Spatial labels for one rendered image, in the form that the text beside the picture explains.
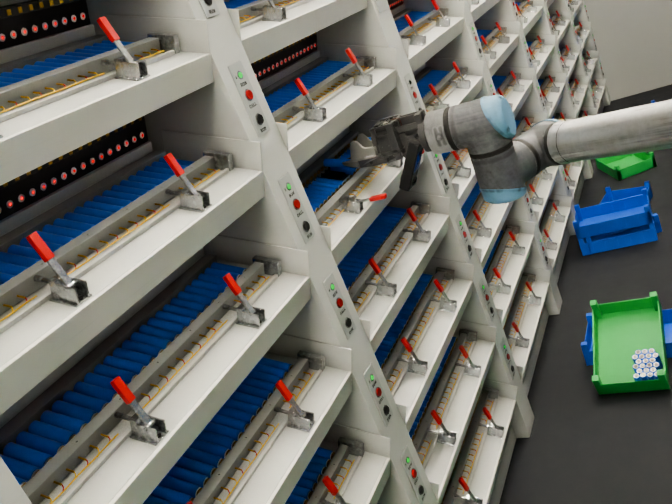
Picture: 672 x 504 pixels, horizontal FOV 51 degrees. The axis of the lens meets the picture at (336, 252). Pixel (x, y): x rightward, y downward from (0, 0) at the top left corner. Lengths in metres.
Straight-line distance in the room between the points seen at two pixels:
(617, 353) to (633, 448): 0.38
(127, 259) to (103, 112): 0.19
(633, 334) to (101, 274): 1.82
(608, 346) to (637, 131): 1.13
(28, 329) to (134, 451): 0.20
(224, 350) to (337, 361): 0.30
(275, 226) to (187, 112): 0.24
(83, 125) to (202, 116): 0.31
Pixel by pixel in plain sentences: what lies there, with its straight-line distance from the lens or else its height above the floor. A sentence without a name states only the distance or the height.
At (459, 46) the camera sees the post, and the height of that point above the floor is 1.06.
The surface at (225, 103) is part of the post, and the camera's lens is 1.16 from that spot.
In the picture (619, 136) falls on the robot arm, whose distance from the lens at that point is 1.41.
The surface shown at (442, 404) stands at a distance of 1.80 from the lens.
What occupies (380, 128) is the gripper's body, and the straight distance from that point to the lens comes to 1.49.
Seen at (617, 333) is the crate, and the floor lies 0.09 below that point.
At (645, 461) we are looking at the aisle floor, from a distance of 2.06.
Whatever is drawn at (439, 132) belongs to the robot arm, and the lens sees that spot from 1.45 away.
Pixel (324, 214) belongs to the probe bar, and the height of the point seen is 0.98.
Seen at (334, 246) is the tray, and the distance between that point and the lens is 1.31.
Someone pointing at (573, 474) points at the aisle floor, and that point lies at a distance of 2.06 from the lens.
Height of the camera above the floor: 1.34
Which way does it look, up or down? 18 degrees down
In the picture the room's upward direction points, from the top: 23 degrees counter-clockwise
